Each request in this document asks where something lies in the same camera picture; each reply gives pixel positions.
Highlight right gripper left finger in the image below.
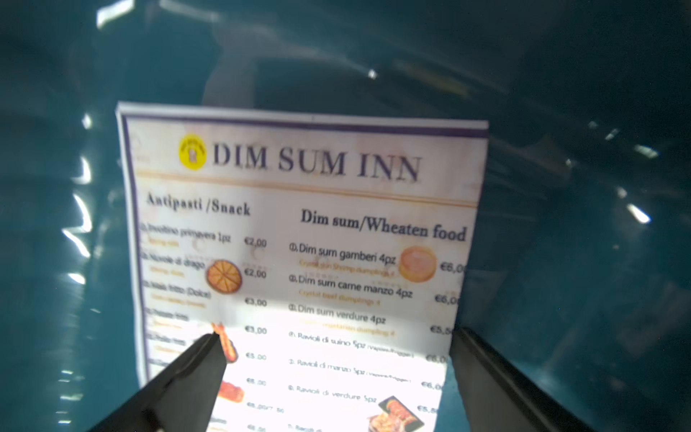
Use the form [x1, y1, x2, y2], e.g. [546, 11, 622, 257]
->
[92, 333, 227, 432]

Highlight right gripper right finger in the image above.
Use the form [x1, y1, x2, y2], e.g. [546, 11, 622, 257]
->
[450, 328, 592, 432]

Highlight new dim sum menu sheet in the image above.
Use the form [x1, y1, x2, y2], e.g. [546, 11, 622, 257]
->
[116, 103, 489, 431]

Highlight dark teal plastic tray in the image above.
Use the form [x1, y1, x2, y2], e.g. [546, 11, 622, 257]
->
[1, 1, 690, 431]

